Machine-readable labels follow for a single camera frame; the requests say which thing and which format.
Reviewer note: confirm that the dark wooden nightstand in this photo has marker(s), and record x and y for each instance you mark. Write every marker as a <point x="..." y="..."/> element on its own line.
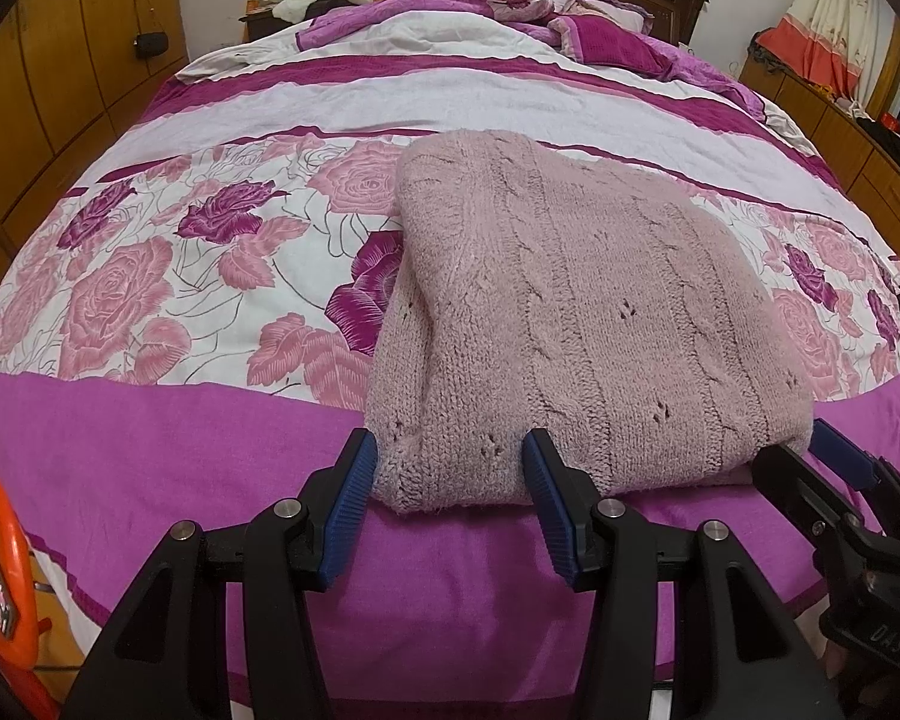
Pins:
<point x="259" y="26"/>

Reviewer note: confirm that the orange plastic stool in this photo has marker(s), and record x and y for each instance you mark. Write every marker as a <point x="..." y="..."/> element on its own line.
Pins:
<point x="0" y="577"/>

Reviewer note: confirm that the wooden wardrobe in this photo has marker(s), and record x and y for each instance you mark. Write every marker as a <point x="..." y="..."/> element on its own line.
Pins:
<point x="52" y="52"/>

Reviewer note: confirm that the low wooden cabinet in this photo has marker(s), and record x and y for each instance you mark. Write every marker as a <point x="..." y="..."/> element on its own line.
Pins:
<point x="832" y="127"/>

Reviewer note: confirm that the crumpled purple blanket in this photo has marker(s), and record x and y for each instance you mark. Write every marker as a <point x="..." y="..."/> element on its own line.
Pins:
<point x="607" y="37"/>

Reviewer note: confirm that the pink knit cardigan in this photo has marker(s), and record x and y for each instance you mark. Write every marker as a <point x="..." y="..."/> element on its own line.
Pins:
<point x="585" y="315"/>

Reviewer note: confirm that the cream and orange curtain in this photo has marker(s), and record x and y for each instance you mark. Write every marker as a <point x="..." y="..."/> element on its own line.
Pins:
<point x="832" y="30"/>

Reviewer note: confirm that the black clothes pile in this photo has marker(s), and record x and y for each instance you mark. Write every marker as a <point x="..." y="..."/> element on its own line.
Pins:
<point x="889" y="139"/>

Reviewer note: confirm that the floral purple bed quilt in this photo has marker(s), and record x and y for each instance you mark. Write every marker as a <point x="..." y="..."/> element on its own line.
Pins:
<point x="157" y="277"/>

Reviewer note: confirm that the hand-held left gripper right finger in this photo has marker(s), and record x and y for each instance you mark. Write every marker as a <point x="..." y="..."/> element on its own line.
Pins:
<point x="555" y="510"/>

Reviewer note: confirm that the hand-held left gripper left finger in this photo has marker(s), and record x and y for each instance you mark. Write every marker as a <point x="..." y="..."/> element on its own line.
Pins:
<point x="349" y="510"/>

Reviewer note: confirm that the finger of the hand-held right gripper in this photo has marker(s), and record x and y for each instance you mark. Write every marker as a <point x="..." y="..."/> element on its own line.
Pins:
<point x="855" y="461"/>
<point x="802" y="491"/>

